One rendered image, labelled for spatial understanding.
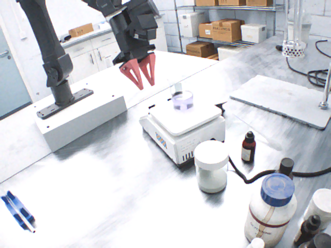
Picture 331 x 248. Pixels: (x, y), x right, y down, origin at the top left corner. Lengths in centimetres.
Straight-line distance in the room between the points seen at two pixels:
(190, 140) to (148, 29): 25
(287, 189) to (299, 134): 30
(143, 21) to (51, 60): 31
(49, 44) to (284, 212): 66
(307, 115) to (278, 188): 37
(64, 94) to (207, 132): 46
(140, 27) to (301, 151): 44
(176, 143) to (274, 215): 23
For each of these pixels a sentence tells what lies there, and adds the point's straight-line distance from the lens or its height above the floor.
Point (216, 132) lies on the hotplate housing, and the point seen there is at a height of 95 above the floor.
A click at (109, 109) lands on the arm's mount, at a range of 67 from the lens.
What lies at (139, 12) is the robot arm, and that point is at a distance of 56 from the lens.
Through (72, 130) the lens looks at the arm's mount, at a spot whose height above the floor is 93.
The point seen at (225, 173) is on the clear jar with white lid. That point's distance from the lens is 38.
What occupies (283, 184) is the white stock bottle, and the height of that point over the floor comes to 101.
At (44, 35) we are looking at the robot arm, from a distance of 68.
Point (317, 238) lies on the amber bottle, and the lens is 28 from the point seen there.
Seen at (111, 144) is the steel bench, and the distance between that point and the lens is 57.
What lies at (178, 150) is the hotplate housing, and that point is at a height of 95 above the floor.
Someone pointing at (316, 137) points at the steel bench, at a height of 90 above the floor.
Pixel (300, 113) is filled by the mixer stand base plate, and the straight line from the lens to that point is 63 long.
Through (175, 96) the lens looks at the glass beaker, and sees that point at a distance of 45.
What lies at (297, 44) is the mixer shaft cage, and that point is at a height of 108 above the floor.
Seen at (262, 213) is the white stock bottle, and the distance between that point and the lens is 29.
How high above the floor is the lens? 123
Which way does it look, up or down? 34 degrees down
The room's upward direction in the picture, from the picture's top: 11 degrees counter-clockwise
